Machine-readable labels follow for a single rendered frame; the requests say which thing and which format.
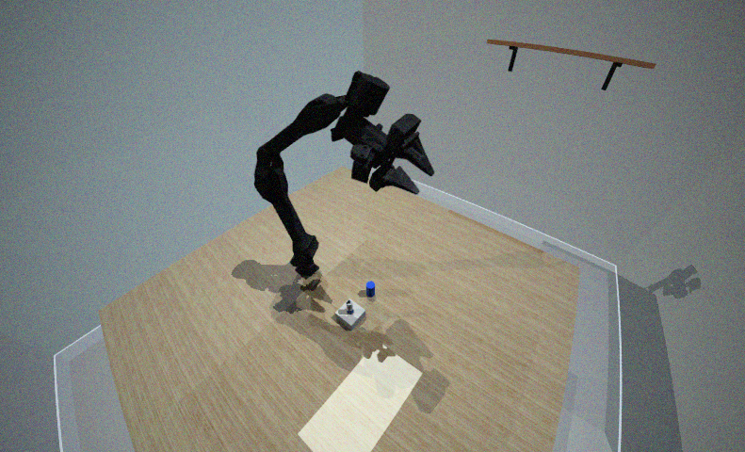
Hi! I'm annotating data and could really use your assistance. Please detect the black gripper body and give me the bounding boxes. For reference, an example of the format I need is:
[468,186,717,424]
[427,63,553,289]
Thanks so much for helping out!
[354,114,421,192]

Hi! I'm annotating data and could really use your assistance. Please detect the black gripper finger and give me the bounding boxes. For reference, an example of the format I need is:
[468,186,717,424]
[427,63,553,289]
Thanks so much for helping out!
[381,166,419,194]
[396,131,434,176]

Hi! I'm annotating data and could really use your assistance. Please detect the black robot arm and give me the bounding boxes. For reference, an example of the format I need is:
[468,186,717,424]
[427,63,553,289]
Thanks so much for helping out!
[254,71,390,280]

